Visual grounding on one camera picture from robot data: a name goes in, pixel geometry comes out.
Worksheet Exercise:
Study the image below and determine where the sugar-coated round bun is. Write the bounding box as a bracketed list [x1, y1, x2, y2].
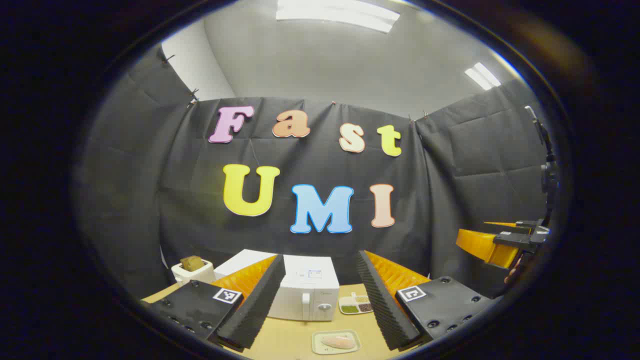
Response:
[320, 335, 356, 350]

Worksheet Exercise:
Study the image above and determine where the small ceiling light panel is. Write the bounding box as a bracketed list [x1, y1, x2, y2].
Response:
[464, 62, 502, 91]

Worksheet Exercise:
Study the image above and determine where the white microwave oven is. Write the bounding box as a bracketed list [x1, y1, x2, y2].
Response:
[215, 249, 341, 322]

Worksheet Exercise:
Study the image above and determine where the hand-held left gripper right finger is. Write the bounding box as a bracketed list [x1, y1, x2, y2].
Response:
[356, 250, 503, 352]

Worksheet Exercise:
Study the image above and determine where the large ceiling light panel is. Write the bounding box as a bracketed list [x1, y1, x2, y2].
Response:
[276, 0, 401, 34]

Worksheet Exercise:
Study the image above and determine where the white toaster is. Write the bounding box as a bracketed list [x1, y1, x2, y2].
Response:
[171, 259, 217, 287]

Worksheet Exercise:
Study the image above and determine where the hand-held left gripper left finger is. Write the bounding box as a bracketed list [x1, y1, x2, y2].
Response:
[141, 254, 286, 352]

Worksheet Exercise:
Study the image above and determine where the pale green rectangular plate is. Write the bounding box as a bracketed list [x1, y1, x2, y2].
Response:
[311, 329, 362, 356]

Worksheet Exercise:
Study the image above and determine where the white sectioned dish of beans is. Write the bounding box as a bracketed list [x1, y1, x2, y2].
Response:
[338, 292, 375, 316]

